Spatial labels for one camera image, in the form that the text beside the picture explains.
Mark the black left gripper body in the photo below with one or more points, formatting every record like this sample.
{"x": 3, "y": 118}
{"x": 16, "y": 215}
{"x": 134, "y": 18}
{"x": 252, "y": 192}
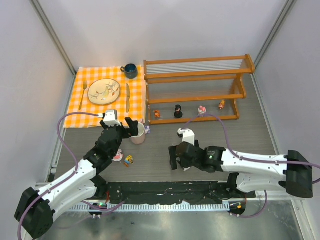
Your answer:
{"x": 122, "y": 130}

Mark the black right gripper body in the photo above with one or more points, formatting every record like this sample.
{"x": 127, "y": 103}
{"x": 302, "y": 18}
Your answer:
{"x": 180, "y": 152}

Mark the purple bunny figurine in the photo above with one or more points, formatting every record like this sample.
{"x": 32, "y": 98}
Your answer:
{"x": 147, "y": 129}

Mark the pink mug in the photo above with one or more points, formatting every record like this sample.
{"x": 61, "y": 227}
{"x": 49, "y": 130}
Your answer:
{"x": 140, "y": 138}

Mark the pink white round figurine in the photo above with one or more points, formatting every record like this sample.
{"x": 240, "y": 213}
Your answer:
{"x": 119, "y": 156}

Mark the pink My Melody figurine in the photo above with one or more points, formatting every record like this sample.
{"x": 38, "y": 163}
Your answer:
{"x": 201, "y": 111}

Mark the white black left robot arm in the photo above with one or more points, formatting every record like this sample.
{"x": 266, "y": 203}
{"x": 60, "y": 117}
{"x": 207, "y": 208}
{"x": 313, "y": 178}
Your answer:
{"x": 37, "y": 210}

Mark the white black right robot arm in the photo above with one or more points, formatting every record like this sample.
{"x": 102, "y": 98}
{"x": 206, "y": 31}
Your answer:
{"x": 249, "y": 172}

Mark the orange wooden shelf rack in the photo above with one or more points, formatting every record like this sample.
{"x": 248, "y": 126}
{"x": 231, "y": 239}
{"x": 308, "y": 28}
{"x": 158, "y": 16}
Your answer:
{"x": 195, "y": 82}

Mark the orange tiger figurine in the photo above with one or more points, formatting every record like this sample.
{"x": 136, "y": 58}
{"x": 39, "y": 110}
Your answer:
{"x": 157, "y": 114}

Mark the yellow minion figurine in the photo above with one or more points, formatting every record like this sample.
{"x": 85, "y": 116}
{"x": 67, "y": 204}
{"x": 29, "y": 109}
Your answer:
{"x": 128, "y": 161}

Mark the gold knife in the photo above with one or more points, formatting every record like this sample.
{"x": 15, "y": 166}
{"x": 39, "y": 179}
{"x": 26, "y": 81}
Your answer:
{"x": 128, "y": 96}

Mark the black haired girl figurine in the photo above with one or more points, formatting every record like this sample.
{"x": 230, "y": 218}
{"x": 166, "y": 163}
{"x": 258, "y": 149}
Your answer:
{"x": 178, "y": 113}

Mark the decorated ceramic plate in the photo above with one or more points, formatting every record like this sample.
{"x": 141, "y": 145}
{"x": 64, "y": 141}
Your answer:
{"x": 104, "y": 91}

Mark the orange checkered cloth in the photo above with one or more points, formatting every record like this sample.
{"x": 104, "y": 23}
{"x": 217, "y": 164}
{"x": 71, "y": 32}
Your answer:
{"x": 92, "y": 74}

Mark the dark blue mug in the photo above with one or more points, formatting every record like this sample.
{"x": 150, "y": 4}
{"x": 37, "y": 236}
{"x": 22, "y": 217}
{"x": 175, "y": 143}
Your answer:
{"x": 130, "y": 70}

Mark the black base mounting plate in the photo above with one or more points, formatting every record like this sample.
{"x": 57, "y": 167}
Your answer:
{"x": 174, "y": 192}

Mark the gold fork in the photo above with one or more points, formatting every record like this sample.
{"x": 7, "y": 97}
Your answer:
{"x": 84, "y": 87}

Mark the Winnie the Pooh figurine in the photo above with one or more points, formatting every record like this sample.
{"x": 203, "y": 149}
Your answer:
{"x": 222, "y": 104}

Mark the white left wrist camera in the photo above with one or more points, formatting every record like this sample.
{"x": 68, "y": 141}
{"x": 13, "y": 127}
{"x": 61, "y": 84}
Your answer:
{"x": 110, "y": 118}

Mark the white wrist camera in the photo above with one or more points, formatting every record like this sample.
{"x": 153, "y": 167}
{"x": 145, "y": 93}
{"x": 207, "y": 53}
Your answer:
{"x": 110, "y": 118}
{"x": 186, "y": 135}

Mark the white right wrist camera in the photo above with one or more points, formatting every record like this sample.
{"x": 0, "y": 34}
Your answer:
{"x": 186, "y": 135}

